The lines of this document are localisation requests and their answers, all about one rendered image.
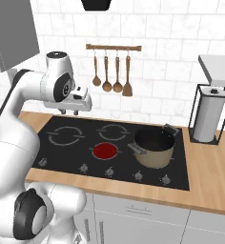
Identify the narrow grey cupboard door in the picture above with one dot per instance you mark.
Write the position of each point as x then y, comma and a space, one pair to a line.
91, 228

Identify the white paper towel roll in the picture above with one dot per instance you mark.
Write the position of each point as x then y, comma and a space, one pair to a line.
208, 117

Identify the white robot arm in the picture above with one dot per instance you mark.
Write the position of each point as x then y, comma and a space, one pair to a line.
12, 152

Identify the wide grey drawer front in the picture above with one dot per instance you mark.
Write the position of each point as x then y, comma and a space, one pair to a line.
168, 213

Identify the beige cooking pot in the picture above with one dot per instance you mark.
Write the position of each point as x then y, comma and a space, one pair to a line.
155, 155

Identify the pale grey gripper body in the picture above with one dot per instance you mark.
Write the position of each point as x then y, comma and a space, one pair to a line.
70, 104

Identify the small wooden spoon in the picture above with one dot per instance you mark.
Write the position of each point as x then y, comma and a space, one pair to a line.
96, 77

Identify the grey wall cupboard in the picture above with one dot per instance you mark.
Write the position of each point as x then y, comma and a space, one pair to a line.
12, 31

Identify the black range hood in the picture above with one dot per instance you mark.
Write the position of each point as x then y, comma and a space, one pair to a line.
97, 4

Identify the wooden utensil rail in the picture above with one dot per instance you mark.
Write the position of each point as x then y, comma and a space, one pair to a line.
114, 48

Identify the grey hob knob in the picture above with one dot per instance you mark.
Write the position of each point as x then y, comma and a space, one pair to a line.
109, 172
43, 162
83, 167
138, 175
166, 179

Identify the black glass hob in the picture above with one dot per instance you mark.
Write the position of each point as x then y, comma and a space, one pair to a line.
85, 149

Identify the wooden spatula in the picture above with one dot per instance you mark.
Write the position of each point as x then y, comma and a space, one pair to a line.
127, 85

